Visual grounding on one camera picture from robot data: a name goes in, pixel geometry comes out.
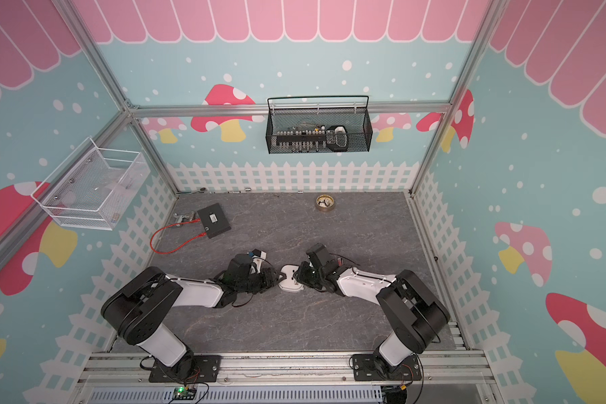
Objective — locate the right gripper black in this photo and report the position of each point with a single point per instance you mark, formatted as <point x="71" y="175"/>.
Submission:
<point x="300" y="275"/>

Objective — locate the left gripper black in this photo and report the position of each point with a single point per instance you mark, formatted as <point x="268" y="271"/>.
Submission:
<point x="269" y="280"/>

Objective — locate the white alarm device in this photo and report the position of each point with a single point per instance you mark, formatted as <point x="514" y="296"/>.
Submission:
<point x="289" y="283"/>

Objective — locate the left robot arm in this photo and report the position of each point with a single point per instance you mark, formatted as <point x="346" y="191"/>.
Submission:
<point x="137" y="310"/>

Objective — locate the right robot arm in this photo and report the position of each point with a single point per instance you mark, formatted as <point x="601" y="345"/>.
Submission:
<point x="413" y="311"/>

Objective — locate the black box device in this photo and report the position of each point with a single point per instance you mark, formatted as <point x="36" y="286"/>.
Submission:
<point x="214" y="220"/>

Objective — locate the tape roll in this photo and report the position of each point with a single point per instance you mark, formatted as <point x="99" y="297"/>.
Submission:
<point x="325" y="203"/>

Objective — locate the metal clip on table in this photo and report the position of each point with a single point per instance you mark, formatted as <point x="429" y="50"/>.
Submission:
<point x="181" y="219"/>

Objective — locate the green circuit board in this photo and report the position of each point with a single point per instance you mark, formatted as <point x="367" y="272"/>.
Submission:
<point x="184" y="394"/>

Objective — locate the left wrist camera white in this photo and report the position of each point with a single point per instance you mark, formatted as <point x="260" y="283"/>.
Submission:
<point x="259" y="259"/>

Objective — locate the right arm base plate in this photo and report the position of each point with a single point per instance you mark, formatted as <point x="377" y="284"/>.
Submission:
<point x="372" y="367"/>

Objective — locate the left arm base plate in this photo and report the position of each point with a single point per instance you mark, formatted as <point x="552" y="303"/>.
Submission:
<point x="189" y="370"/>

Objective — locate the black wire mesh basket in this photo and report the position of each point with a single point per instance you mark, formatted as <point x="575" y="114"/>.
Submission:
<point x="319" y="124"/>

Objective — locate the white wire basket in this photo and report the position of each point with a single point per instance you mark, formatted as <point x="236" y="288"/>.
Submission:
<point x="93" y="187"/>

